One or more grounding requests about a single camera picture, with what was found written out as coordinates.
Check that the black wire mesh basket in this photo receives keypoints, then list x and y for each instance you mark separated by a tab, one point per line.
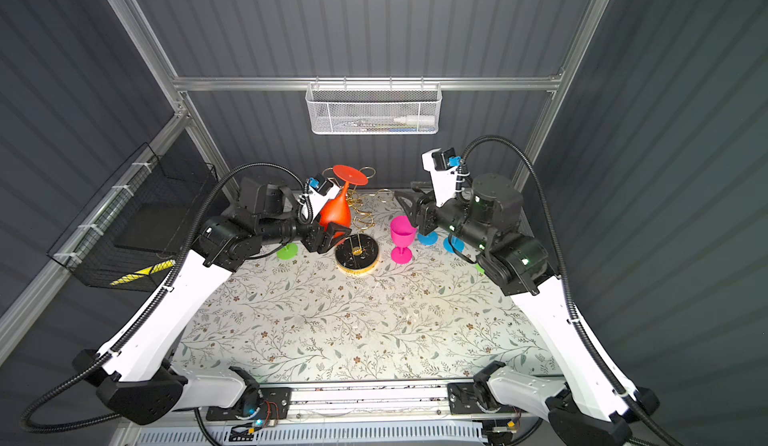
86	249

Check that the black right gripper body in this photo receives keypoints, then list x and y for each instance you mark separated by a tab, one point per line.
429	214

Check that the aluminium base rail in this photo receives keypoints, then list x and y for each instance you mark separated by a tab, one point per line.
405	412

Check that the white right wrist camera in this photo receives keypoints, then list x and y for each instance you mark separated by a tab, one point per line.
443	165

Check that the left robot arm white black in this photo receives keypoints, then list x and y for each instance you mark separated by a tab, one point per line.
131	374

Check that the magenta wine glass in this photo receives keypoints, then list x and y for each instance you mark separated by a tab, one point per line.
402	235

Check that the yellow black striped item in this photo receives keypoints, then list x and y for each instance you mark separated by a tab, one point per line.
142	273

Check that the black pad in basket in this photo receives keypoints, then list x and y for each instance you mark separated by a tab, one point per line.
156	227

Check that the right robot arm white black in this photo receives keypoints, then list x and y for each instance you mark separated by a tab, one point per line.
582	407

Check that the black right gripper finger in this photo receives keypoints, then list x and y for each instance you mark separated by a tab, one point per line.
406	197
411	212

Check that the blue wine glass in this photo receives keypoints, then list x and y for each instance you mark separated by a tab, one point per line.
428	239
453	245

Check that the white marker in basket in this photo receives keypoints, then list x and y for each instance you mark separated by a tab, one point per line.
418	121

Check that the white wire mesh basket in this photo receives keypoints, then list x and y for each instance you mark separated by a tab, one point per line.
370	111

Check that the blue wine glass front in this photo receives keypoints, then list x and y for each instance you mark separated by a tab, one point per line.
428	239

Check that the lime green wine glass front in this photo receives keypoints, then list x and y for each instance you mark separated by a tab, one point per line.
287	252

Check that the red wine glass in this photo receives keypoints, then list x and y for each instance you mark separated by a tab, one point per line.
337	211

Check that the gold wine glass rack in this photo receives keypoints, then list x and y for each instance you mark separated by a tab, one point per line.
359	253

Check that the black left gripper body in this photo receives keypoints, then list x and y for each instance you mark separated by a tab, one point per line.
310	234

